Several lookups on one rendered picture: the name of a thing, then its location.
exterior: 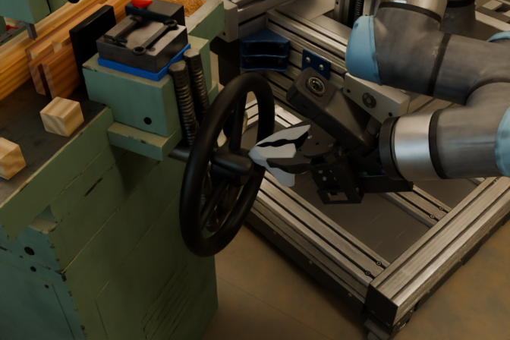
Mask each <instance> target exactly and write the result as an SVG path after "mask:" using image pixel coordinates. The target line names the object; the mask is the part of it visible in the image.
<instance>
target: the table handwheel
mask: <svg viewBox="0 0 510 340"><path fill-rule="evenodd" d="M250 91H252V92H253V93H254V94H255V97H256V99H257V105H258V130H257V141H256V144H257V143H259V142H260V141H262V140H264V139H266V138H267V137H269V136H271V135H273V134H274V127H275V103H274V98H273V94H272V89H271V87H270V85H269V83H268V82H267V80H266V79H265V78H264V77H263V76H261V75H260V74H257V73H254V72H249V73H244V74H241V75H238V76H237V77H235V78H234V79H233V80H231V81H230V82H229V83H228V84H227V85H226V86H225V87H224V88H223V89H222V90H221V91H220V93H219V94H218V96H217V97H216V98H215V99H214V101H213V102H212V104H211V106H210V107H209V109H208V111H207V113H206V115H205V116H204V118H203V120H202V123H201V125H200V127H199V129H198V132H197V134H196V137H195V139H194V142H193V145H192V147H191V149H189V148H187V147H186V143H185V140H184V138H183V139H182V140H181V141H180V142H179V144H178V145H177V146H176V147H175V148H174V149H173V150H172V151H171V152H170V154H169V155H168V156H167V157H169V158H172V159H176V160H178V161H181V162H185V163H187V164H186V167H185V170H184V177H183V181H182V185H181V196H180V204H179V221H180V228H181V235H182V238H183V240H184V243H185V244H186V246H187V248H188V250H189V251H190V252H192V253H193V254H195V255H197V256H199V257H211V256H213V255H215V254H217V253H219V252H220V251H221V250H223V249H224V248H225V247H226V246H227V245H228V244H229V243H230V242H231V241H232V239H233V238H234V237H235V235H236V234H237V233H238V232H239V230H240V228H241V226H242V225H243V224H244V221H245V220H246V218H247V216H248V214H249V212H250V210H251V208H252V206H253V203H254V201H255V199H256V197H257V194H258V192H259V189H260V186H261V184H262V181H263V177H264V175H265V172H266V167H265V166H261V165H259V164H256V163H255V162H254V161H253V160H252V159H251V158H250V157H249V155H248V153H249V152H250V150H246V149H243V148H241V138H242V130H243V122H244V112H245V106H246V101H247V93H249V92H250ZM233 109H234V115H233V122H232V127H231V136H230V142H229V144H227V143H225V144H223V145H222V146H220V147H219V148H218V149H216V148H214V146H215V144H216V141H217V139H218V137H219V134H220V132H221V130H222V128H223V126H224V124H225V122H226V120H227V118H228V116H229V115H230V113H231V111H232V110H233ZM213 151H217V152H222V153H231V154H235V155H239V156H243V157H246V158H248V159H250V160H251V161H252V163H253V164H254V167H253V171H252V173H251V174H250V175H247V176H242V175H237V174H234V173H232V172H230V171H227V170H225V169H223V168H221V167H219V166H217V165H215V164H212V163H211V162H210V157H211V155H212V152H213ZM206 170H209V171H211V174H212V177H213V179H214V180H215V181H216V184H215V186H214V188H213V189H212V191H211V193H210V195H209V197H208V199H207V201H206V202H205V204H204V206H203V208H202V209H201V210H200V203H201V197H202V191H203V183H204V180H205V176H206ZM228 185H230V186H232V187H237V188H239V187H242V186H243V185H244V186H243V189H242V191H241V194H240V196H239V198H238V200H237V202H236V204H235V206H234V208H233V210H232V211H231V213H230V215H229V216H228V218H227V219H226V220H225V222H224V224H223V225H222V226H221V228H220V229H219V230H218V231H217V232H216V233H215V234H214V235H212V236H211V237H209V238H204V236H203V233H202V231H203V229H204V227H205V225H206V223H207V222H208V220H209V217H210V216H211V214H212V212H213V210H214V209H215V207H216V204H217V203H218V202H219V200H220V198H221V196H222V195H223V193H224V192H225V189H226V188H227V186H228Z"/></svg>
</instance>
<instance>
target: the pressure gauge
mask: <svg viewBox="0 0 510 340"><path fill-rule="evenodd" d="M233 115H234V109H233V110H232V111H231V113H230V115H229V116H228V118H227V120H226V122H225V124H224V126H223V133H224V135H225V136H226V137H227V138H228V142H230V136H231V127H232V122H233ZM245 116H246V117H245ZM247 121H248V114H247V112H246V111H245V112H244V123H243V130H242V136H243V135H244V132H245V130H246V127H247Z"/></svg>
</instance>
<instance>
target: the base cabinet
mask: <svg viewBox="0 0 510 340"><path fill-rule="evenodd" d="M186 164H187V163H185V162H181V161H178V160H176V159H172V158H169V157H166V159H165V160H164V161H158V162H157V163H156V164H155V165H154V166H153V167H152V168H151V169H150V171H149V172H148V173H147V174H146V175H145V177H144V178H143V179H142V180H141V181H140V183H139V184H138V185H137V186H136V187H135V188H134V189H133V190H132V191H131V193H130V194H129V195H128V196H127V197H126V199H125V200H124V201H123V202H122V203H121V205H120V206H119V207H118V208H117V209H116V210H115V211H114V212H113V213H112V215H111V216H110V217H109V218H108V219H107V221H106V222H105V223H104V224H103V225H102V227H101V228H100V229H99V230H98V231H97V233H95V234H94V236H93V237H92V238H91V239H90V240H89V241H88V243H87V244H86V245H85V246H84V247H83V249H82V250H81V251H80V252H79V253H78V255H76V257H75V258H74V259H73V260H72V261H71V262H70V263H69V265H68V266H67V267H66V268H65V269H64V271H62V272H59V271H58V270H55V269H53V268H50V267H48V266H45V265H43V264H41V263H38V262H36V261H34V260H32V259H29V258H27V257H24V256H22V255H20V254H18V253H15V252H13V251H11V250H8V249H6V248H3V247H1V246H0V340H200V338H201V337H202V335H203V333H204V332H205V330H206V328H207V326H208V325H209V323H210V321H211V319H212V318H213V316H214V314H215V312H216V311H217V309H218V308H219V304H218V294H217V284H216V265H215V255H213V256H211V257H199V256H197V255H195V254H193V253H192V252H190V251H189V250H188V248H187V246H186V244H185V243H184V240H183V238H182V235H181V228H180V221H179V204H180V196H181V185H182V181H183V177H184V170H185V167H186Z"/></svg>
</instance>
